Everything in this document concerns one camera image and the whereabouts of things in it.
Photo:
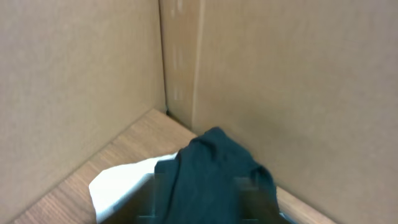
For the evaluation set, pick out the white folded cloth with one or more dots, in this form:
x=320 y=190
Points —
x=111 y=186

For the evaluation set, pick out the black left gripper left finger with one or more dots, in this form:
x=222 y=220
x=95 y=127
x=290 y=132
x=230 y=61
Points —
x=138 y=206

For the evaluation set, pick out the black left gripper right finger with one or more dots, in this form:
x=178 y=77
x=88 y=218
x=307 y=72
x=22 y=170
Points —
x=257 y=208

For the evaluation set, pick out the black t-shirt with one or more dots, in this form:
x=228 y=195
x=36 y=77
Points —
x=201 y=185

